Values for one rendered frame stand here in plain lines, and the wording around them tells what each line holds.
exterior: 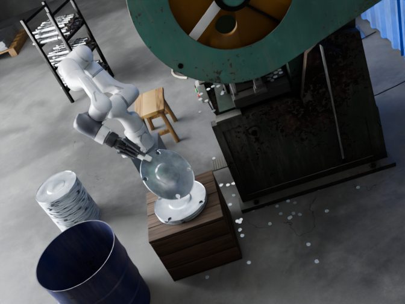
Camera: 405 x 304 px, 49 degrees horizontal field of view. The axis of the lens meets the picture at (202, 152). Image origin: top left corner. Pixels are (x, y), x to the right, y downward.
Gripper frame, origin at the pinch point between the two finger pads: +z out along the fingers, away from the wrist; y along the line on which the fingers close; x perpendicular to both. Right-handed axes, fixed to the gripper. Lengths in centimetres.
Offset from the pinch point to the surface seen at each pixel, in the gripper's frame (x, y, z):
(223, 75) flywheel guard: 17, 56, 13
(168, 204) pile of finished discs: -5.3, -19.2, 23.1
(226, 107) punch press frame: 41, 19, 25
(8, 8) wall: 513, -453, -359
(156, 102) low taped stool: 102, -65, -11
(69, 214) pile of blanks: 2, -94, -24
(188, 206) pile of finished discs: -6.5, -10.4, 31.8
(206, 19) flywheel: 20, 74, -6
